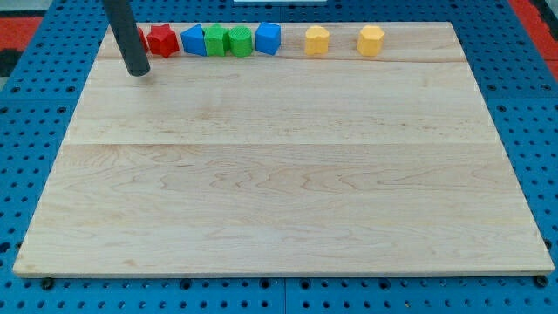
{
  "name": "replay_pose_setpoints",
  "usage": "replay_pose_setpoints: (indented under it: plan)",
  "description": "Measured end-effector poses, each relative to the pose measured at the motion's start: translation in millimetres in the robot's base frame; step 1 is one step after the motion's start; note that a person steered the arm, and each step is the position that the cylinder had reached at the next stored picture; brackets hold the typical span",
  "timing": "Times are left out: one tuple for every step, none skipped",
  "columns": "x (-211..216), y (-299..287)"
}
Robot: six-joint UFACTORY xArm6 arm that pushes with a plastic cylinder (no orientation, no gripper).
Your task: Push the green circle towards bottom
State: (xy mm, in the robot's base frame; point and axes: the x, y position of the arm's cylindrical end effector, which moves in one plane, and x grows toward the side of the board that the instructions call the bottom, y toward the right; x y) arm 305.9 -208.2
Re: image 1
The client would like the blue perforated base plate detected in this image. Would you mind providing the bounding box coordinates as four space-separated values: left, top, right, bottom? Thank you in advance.
1 0 557 313

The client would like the green star block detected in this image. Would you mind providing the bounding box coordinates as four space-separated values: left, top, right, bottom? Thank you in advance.
203 24 230 57

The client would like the green circle block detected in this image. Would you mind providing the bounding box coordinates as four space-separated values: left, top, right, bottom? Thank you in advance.
228 25 253 58

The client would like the red block behind rod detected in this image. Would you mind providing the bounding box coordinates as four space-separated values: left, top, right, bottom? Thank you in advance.
137 26 149 53

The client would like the light wooden board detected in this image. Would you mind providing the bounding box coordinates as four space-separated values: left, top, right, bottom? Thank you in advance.
13 22 554 278

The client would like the yellow heart block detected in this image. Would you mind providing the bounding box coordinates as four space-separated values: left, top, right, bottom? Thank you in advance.
304 25 330 55

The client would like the blue cube block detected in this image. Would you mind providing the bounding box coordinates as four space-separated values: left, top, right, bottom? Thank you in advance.
255 22 281 55

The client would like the blue triangular block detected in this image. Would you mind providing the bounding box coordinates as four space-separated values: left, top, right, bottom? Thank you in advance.
180 24 207 57

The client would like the yellow hexagon block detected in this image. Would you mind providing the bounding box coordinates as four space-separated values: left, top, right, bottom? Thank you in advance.
357 25 385 57

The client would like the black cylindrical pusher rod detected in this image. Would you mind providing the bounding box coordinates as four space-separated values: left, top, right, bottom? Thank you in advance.
102 0 151 77

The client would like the red star block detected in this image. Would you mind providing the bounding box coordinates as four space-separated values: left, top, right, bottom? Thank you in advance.
146 24 179 58

